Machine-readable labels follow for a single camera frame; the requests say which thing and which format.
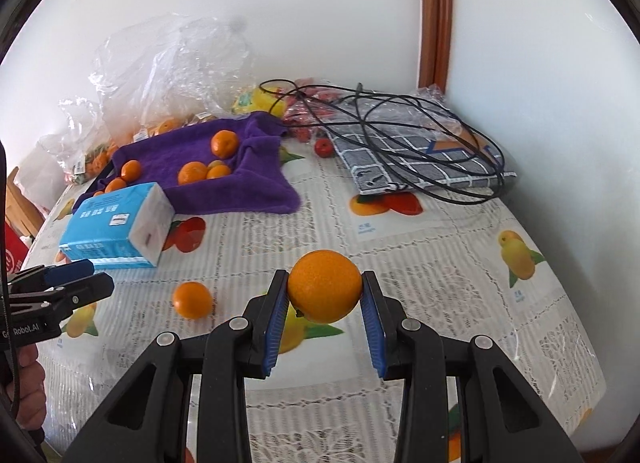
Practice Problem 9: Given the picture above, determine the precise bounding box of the large orange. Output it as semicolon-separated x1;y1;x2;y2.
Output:
287;249;363;325

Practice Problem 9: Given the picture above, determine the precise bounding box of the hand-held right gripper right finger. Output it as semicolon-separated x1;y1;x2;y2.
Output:
361;270;583;463

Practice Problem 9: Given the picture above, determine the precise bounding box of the wooden chair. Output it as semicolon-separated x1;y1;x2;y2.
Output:
6;166;46;239

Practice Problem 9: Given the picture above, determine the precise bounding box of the pile of bagged mandarins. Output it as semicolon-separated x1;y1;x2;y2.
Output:
75;113;221;178

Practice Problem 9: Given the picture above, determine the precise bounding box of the black cable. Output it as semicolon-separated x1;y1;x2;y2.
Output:
259;79;506;204

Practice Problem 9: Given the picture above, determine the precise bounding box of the brown wooden door frame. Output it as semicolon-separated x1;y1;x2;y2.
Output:
417;0;453;94

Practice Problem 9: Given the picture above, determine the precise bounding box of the grey checked cloth bag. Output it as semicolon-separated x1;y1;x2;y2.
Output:
332;85;518;194

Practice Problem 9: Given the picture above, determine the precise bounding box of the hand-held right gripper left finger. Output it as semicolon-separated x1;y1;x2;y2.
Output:
60;269;290;463

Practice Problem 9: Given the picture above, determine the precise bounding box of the blue tissue pack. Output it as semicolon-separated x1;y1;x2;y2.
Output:
58;182;176;270

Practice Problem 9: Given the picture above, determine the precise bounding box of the person's left hand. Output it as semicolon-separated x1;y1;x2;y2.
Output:
11;343;48;429

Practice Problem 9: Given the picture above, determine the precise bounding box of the purple towel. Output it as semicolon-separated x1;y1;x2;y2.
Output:
97;111;302;216

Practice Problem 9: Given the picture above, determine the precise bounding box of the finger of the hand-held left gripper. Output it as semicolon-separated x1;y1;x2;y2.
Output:
44;259;96;290
64;272;115;312

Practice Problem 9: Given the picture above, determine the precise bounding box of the bag of red fruit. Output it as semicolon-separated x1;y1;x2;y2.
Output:
282;78;351;141

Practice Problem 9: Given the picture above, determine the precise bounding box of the yellow package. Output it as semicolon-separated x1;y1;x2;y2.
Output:
231;86;288;118

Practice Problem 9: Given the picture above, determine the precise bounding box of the fruit print tablecloth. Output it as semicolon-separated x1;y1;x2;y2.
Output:
37;138;608;463

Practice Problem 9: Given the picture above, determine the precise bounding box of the red paper bag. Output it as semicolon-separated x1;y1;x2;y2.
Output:
5;223;28;274

